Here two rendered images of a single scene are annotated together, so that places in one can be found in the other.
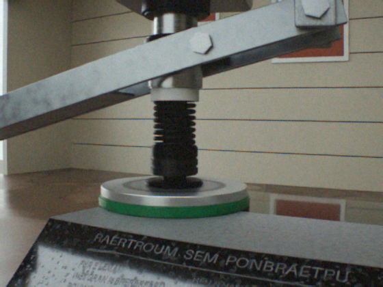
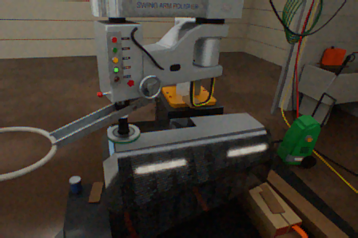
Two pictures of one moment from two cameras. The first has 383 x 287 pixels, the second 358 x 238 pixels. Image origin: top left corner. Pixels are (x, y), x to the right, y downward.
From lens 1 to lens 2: 1.20 m
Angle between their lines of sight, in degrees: 54
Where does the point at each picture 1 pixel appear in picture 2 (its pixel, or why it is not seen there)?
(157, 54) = (125, 111)
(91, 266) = (133, 156)
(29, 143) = not seen: outside the picture
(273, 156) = (17, 41)
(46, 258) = (122, 159)
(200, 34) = (134, 106)
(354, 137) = (65, 28)
